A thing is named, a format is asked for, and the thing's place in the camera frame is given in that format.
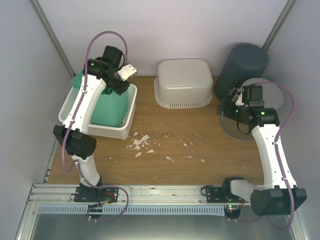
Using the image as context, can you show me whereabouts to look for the silver wire mesh bin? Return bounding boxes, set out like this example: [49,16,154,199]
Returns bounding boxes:
[220,78,284,142]

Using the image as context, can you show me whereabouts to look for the green plastic bin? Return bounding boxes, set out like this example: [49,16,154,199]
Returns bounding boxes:
[66,72,129,130]

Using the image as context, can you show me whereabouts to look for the translucent white wash basin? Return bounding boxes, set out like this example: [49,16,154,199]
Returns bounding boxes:
[154,58,213,109]

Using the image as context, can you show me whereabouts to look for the dark grey round bin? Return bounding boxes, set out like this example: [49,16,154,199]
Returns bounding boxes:
[213,43,270,100]

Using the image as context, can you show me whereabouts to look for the white rectangular tub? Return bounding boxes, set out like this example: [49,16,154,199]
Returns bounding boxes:
[58,84,138,140]

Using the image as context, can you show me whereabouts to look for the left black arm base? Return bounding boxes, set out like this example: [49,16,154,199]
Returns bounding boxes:
[69,184,119,204]

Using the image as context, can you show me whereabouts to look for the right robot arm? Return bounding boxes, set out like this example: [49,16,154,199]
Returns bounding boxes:
[218,83,307,216]

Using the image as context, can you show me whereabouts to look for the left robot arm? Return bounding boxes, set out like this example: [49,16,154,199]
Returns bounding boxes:
[53,45,136,202]

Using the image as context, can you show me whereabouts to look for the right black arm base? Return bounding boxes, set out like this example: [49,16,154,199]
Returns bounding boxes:
[199,185,247,204]

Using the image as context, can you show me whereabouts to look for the white debris pile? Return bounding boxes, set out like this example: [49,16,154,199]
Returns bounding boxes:
[125,132,157,158]

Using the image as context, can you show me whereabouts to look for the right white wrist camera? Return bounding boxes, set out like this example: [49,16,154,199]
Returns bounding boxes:
[235,87,244,107]

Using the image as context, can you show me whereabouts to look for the left aluminium frame post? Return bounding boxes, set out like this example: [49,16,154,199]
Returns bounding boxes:
[29,0,76,78]

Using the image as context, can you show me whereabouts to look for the aluminium frame post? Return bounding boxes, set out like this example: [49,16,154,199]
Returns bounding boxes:
[29,0,76,78]
[262,0,298,52]

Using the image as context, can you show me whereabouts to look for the right aluminium frame post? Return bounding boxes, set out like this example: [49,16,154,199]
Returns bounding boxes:
[262,0,298,52]

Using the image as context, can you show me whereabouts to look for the aluminium front rail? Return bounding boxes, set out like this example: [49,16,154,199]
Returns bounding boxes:
[27,183,298,205]

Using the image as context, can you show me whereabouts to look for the grey slotted cable duct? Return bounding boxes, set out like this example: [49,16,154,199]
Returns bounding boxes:
[38,204,225,216]

